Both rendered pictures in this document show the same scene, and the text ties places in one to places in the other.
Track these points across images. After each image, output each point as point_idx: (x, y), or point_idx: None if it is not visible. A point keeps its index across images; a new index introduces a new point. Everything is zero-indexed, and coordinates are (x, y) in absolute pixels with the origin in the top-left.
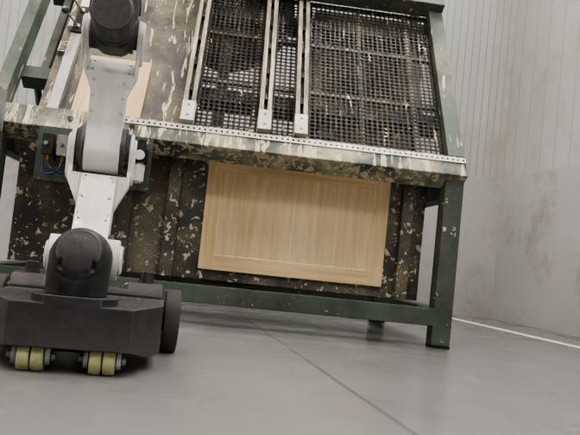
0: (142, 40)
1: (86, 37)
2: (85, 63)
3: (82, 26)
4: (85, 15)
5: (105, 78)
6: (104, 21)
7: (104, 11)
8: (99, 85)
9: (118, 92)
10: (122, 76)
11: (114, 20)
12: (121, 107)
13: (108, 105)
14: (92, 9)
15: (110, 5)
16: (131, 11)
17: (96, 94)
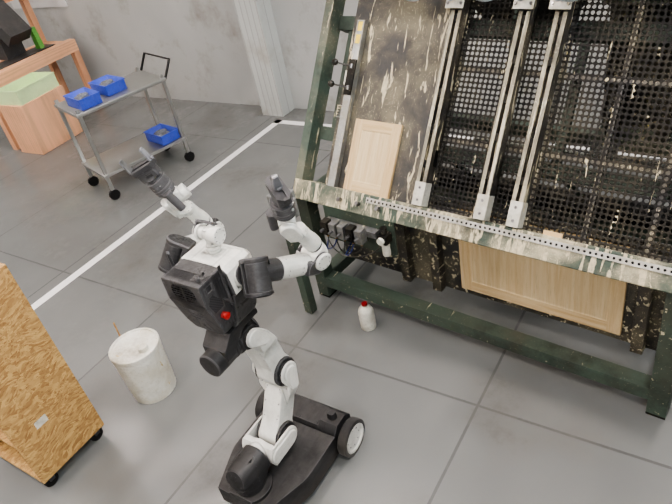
0: (252, 347)
1: None
2: None
3: None
4: None
5: (250, 350)
6: (209, 372)
7: (206, 367)
8: (249, 352)
9: (260, 357)
10: (257, 351)
11: (213, 372)
12: (265, 363)
13: (259, 361)
14: (201, 365)
15: (207, 365)
16: (218, 370)
17: (250, 355)
